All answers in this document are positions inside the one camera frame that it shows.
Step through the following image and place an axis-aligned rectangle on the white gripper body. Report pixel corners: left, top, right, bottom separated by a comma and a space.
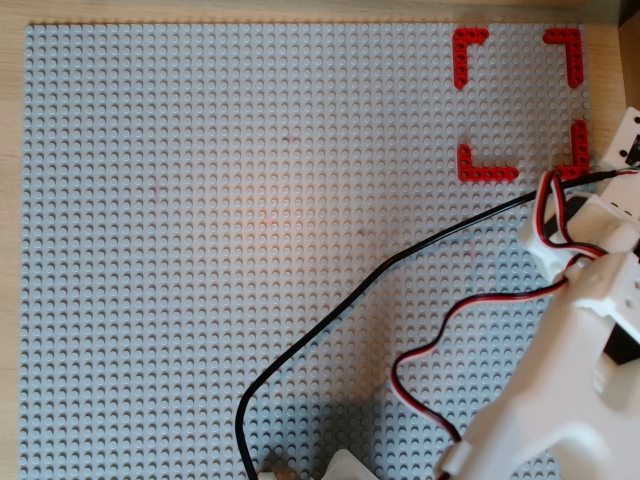
597, 106, 640, 174

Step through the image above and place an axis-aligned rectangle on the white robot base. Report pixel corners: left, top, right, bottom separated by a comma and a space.
256, 448, 374, 480

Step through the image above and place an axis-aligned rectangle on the red L-shaped Lego beam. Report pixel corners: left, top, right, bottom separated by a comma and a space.
555, 119, 591, 182
457, 143, 521, 184
542, 27, 586, 90
452, 27, 491, 92

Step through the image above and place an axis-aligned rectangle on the grey Lego baseplate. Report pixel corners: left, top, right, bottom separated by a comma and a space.
18, 21, 620, 480

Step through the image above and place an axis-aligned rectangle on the red white black servo wire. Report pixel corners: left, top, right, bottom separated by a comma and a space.
391, 169, 609, 446

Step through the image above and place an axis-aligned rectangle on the thick black cable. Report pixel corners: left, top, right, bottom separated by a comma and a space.
235, 169, 619, 480

